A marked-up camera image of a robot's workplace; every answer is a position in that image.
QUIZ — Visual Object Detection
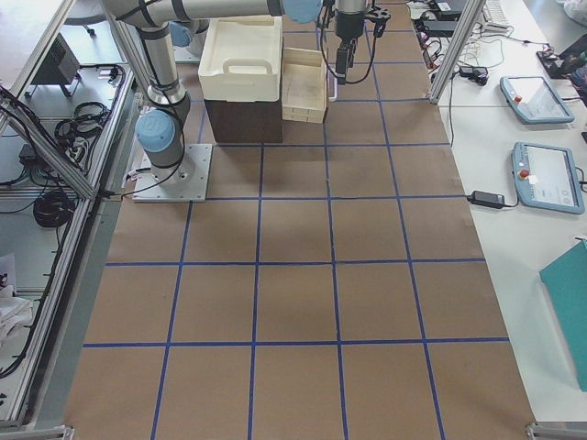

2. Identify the small black power adapter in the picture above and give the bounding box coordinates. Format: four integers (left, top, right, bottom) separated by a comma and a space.
466, 191, 505, 209

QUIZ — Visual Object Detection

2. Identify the black box on shelf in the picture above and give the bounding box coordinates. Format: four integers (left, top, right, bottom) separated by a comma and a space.
31, 33, 81, 86

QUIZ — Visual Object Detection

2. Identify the dark brown wooden cabinet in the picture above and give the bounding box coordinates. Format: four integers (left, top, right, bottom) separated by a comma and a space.
205, 100, 283, 144

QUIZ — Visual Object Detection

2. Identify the white plastic tray box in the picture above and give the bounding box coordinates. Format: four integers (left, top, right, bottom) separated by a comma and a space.
198, 16, 282, 103

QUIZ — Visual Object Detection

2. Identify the teal folder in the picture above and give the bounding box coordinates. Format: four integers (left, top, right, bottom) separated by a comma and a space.
539, 240, 586, 392

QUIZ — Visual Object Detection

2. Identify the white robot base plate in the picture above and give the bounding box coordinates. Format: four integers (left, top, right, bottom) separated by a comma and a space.
131, 144, 213, 203

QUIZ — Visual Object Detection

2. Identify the blue teach pendant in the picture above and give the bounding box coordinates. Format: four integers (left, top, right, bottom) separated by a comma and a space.
511, 142, 585, 215
499, 76, 575, 125

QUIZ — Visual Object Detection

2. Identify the brown paper table cover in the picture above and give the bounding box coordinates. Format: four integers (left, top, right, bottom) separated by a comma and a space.
64, 1, 533, 439

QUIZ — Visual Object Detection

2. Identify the lower blue teach pendant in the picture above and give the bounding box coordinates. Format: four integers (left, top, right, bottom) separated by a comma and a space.
511, 142, 585, 215

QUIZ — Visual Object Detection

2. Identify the upper blue teach pendant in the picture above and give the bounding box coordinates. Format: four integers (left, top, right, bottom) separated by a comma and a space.
499, 76, 575, 125

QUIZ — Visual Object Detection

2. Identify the aluminium frame post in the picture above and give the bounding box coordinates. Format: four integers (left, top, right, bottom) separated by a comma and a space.
428, 0, 486, 105

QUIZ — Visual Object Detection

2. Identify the crumpled white cloth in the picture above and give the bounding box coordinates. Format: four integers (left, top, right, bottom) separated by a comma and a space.
1, 285, 33, 346

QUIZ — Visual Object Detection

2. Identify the light wooden drawer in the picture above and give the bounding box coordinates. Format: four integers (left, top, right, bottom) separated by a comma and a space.
282, 48, 337, 124

